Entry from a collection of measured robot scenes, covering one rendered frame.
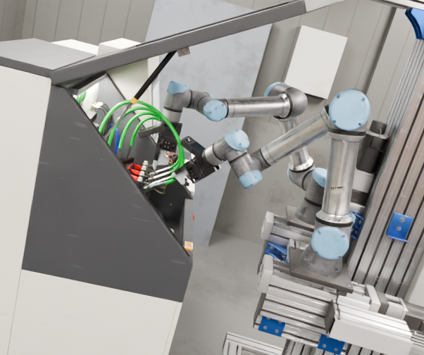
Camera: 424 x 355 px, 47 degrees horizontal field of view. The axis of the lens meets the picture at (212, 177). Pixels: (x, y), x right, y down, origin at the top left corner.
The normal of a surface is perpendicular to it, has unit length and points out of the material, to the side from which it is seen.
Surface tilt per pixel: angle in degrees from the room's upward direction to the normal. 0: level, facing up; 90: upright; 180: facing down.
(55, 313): 90
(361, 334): 90
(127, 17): 90
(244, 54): 82
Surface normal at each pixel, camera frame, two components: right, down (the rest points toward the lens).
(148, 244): 0.04, 0.30
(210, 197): -0.09, 0.13
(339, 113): -0.30, 0.07
